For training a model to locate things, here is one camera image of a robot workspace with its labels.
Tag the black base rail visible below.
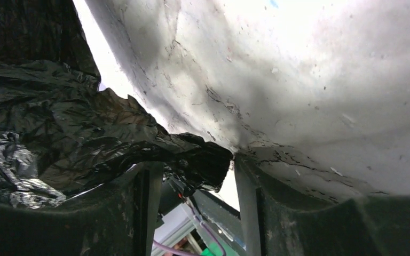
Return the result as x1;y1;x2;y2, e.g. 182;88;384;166
159;177;248;256

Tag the beige round trash bin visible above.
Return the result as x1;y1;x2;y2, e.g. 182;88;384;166
75;1;410;200

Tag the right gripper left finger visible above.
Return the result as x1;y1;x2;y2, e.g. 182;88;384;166
0;162;163;255

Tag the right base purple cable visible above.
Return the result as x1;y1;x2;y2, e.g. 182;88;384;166
152;197;227;256

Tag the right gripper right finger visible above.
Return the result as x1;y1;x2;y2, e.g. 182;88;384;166
234;154;410;255

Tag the black plastic trash bag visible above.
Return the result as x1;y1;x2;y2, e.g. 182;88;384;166
0;1;232;209

